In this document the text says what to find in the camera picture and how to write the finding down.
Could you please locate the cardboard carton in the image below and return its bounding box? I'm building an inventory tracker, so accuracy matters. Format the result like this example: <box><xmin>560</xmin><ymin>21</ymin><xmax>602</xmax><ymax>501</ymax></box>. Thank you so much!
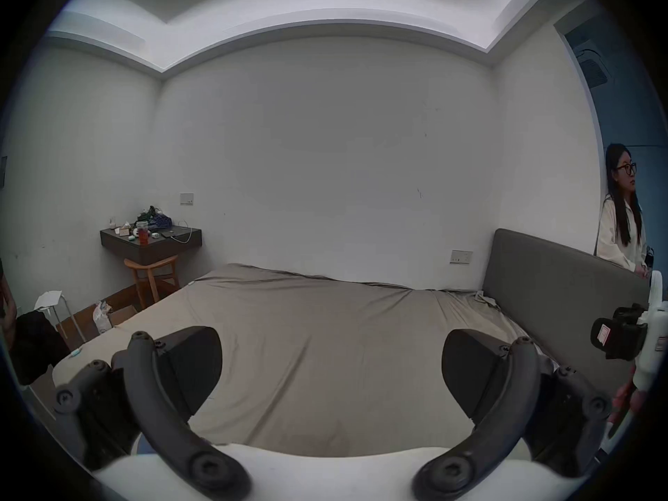
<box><xmin>107</xmin><ymin>305</ymin><xmax>140</xmax><ymax>328</ymax></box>

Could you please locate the bed with beige sheet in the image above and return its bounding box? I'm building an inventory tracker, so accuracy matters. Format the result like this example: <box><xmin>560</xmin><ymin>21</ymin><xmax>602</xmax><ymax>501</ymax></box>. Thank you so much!
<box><xmin>52</xmin><ymin>263</ymin><xmax>562</xmax><ymax>458</ymax></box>

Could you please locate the person's right hand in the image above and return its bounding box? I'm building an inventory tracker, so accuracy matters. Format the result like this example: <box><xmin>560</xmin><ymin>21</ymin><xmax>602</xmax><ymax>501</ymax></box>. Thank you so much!
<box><xmin>612</xmin><ymin>359</ymin><xmax>644</xmax><ymax>429</ymax></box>

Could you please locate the wooden chair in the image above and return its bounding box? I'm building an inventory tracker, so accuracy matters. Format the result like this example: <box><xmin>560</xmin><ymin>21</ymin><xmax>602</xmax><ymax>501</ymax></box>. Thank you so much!
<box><xmin>124</xmin><ymin>255</ymin><xmax>181</xmax><ymax>304</ymax></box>

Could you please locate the white plastic bag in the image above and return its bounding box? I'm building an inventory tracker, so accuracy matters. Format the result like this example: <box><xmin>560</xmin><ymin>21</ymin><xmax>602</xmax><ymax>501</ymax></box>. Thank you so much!
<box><xmin>93</xmin><ymin>301</ymin><xmax>113</xmax><ymax>335</ymax></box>

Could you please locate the dark wall-mounted desk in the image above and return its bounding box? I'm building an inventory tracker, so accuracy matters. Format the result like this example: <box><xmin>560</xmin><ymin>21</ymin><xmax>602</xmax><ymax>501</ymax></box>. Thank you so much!
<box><xmin>100</xmin><ymin>206</ymin><xmax>202</xmax><ymax>263</ymax></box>

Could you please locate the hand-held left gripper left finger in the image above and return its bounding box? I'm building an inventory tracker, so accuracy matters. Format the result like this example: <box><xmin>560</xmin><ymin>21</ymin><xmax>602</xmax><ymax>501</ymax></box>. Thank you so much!
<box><xmin>52</xmin><ymin>326</ymin><xmax>252</xmax><ymax>500</ymax></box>

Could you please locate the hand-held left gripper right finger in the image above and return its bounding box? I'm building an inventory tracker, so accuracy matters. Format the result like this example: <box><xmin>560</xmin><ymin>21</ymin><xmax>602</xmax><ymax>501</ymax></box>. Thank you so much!
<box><xmin>412</xmin><ymin>328</ymin><xmax>612</xmax><ymax>500</ymax></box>

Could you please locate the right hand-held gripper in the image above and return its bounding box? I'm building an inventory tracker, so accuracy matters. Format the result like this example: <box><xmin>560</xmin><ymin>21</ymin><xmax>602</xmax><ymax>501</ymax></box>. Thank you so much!
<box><xmin>591</xmin><ymin>269</ymin><xmax>668</xmax><ymax>390</ymax></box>

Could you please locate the black bag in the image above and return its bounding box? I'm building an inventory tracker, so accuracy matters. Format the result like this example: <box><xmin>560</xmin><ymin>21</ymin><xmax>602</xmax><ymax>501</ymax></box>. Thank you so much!
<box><xmin>10</xmin><ymin>308</ymin><xmax>72</xmax><ymax>386</ymax></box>

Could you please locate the grey padded headboard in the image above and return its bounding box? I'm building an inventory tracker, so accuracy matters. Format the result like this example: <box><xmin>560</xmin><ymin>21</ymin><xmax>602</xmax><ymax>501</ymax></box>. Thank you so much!
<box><xmin>481</xmin><ymin>229</ymin><xmax>650</xmax><ymax>400</ymax></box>

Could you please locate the white stool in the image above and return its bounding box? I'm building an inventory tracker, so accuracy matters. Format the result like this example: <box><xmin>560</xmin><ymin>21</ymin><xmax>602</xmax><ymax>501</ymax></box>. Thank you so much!
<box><xmin>32</xmin><ymin>290</ymin><xmax>87</xmax><ymax>344</ymax></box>

